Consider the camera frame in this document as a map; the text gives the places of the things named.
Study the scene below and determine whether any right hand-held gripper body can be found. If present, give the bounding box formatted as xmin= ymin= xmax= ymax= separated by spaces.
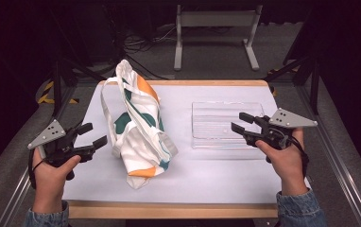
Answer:
xmin=246 ymin=108 xmax=318 ymax=149

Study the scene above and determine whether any yellow black hazard tape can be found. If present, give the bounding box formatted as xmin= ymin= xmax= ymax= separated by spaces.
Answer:
xmin=36 ymin=80 xmax=80 ymax=105

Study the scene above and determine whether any bundle of floor cables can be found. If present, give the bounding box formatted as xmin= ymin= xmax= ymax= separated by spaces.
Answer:
xmin=123 ymin=26 xmax=178 ymax=79

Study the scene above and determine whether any clear plastic tray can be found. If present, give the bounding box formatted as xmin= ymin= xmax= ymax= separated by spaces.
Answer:
xmin=191 ymin=101 xmax=266 ymax=149

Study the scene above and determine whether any person's right hand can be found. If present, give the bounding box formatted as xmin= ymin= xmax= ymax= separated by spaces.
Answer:
xmin=254 ymin=127 xmax=309 ymax=197

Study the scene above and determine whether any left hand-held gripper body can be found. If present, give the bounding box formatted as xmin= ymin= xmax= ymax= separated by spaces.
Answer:
xmin=26 ymin=118 xmax=95 ymax=168

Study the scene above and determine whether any white metal stand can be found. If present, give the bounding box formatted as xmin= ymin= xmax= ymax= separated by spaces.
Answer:
xmin=173 ymin=4 xmax=263 ymax=72

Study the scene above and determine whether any white patterned tote bag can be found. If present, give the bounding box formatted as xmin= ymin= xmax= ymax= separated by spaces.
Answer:
xmin=100 ymin=59 xmax=179 ymax=190

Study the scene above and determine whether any person's left hand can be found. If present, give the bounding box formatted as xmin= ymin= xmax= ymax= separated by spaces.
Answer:
xmin=31 ymin=148 xmax=82 ymax=214

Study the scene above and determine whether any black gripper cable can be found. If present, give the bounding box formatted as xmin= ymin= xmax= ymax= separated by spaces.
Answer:
xmin=26 ymin=148 xmax=45 ymax=190
xmin=291 ymin=135 xmax=311 ymax=178

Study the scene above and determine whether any white table cover sheet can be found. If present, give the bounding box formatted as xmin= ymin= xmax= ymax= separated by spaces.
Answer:
xmin=62 ymin=84 xmax=312 ymax=204

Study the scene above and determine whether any aluminium frame rail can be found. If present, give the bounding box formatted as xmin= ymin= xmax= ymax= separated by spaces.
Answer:
xmin=295 ymin=84 xmax=361 ymax=227
xmin=0 ymin=169 xmax=33 ymax=227

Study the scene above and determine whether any black tripod stand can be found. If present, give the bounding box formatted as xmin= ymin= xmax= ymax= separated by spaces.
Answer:
xmin=50 ymin=58 xmax=107 ymax=117
xmin=263 ymin=56 xmax=321 ymax=116

